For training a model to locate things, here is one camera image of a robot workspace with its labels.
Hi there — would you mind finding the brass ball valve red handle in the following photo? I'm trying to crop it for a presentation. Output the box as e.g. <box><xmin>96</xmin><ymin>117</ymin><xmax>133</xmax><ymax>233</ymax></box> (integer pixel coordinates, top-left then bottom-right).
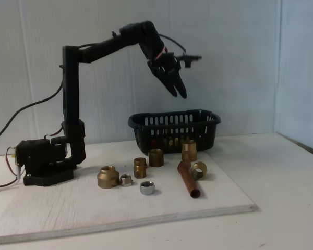
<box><xmin>151</xmin><ymin>135</ymin><xmax>185</xmax><ymax>153</ymax></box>

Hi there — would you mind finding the black slotted plastic basket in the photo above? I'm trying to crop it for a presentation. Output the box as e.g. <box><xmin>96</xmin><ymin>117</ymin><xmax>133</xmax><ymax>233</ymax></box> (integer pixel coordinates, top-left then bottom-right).
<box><xmin>127</xmin><ymin>109</ymin><xmax>222</xmax><ymax>155</ymax></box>

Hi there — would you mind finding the brass threaded adapter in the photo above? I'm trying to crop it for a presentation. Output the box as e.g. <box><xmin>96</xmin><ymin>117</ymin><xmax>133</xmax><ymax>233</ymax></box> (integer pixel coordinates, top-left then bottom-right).
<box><xmin>181</xmin><ymin>140</ymin><xmax>198</xmax><ymax>163</ymax></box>

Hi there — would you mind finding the dark brass sleeve coupling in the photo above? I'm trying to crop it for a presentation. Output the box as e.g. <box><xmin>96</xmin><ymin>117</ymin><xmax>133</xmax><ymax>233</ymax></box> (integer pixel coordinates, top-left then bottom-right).
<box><xmin>148</xmin><ymin>148</ymin><xmax>164</xmax><ymax>168</ymax></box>

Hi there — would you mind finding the small brass hex nipple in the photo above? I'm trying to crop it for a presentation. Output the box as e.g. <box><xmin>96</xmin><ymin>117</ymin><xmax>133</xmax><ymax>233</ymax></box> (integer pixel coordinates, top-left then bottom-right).
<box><xmin>133</xmin><ymin>157</ymin><xmax>147</xmax><ymax>180</ymax></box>

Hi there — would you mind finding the copper pipe piece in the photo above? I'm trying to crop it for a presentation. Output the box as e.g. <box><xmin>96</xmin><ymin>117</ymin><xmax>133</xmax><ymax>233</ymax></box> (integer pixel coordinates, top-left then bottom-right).
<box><xmin>177</xmin><ymin>160</ymin><xmax>202</xmax><ymax>200</ymax></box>

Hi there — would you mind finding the small silver threaded bushing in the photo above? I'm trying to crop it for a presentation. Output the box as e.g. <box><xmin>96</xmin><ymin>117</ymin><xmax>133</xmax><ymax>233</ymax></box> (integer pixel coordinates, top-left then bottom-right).
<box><xmin>119</xmin><ymin>173</ymin><xmax>133</xmax><ymax>188</ymax></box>

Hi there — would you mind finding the chrome cap nut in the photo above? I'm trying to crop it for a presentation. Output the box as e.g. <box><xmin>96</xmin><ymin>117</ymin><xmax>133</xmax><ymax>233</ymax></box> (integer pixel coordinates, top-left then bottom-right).
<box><xmin>139</xmin><ymin>181</ymin><xmax>157</xmax><ymax>196</ymax></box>

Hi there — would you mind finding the large brass reducer coupling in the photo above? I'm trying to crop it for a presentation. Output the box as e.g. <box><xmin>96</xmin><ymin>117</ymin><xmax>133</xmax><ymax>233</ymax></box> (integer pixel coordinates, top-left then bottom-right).
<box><xmin>97</xmin><ymin>165</ymin><xmax>121</xmax><ymax>188</ymax></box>

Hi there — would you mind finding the white painted wooden board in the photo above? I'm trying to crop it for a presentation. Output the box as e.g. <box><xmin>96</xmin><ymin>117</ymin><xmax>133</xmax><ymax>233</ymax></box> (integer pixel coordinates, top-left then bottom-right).
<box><xmin>0</xmin><ymin>149</ymin><xmax>259</xmax><ymax>245</ymax></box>

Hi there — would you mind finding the small controller circuit board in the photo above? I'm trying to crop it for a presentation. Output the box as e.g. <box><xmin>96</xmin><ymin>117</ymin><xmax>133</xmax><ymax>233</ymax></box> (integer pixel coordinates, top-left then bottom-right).
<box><xmin>11</xmin><ymin>147</ymin><xmax>19</xmax><ymax>167</ymax></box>

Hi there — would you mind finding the red white servo wire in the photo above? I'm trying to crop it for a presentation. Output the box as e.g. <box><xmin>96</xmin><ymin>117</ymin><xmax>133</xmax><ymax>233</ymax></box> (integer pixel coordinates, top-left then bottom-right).
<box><xmin>153</xmin><ymin>45</ymin><xmax>169</xmax><ymax>62</ymax></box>

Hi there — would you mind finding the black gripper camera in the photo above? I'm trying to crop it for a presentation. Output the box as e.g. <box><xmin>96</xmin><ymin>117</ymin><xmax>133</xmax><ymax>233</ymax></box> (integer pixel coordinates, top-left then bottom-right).
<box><xmin>176</xmin><ymin>53</ymin><xmax>203</xmax><ymax>69</ymax></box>

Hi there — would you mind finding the black camera cable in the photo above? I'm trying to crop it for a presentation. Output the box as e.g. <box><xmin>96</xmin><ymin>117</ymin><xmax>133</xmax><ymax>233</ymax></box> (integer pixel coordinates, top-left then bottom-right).
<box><xmin>158</xmin><ymin>33</ymin><xmax>187</xmax><ymax>57</ymax></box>

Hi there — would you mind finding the brass hex ring fitting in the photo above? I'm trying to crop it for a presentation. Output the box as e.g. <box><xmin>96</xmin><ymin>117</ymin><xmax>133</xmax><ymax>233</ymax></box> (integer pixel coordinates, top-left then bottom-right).
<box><xmin>190</xmin><ymin>161</ymin><xmax>207</xmax><ymax>181</ymax></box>

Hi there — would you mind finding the black power cable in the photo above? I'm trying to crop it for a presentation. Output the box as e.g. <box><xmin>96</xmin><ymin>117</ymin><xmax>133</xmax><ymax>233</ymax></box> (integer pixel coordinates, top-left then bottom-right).
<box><xmin>0</xmin><ymin>79</ymin><xmax>65</xmax><ymax>145</ymax></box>

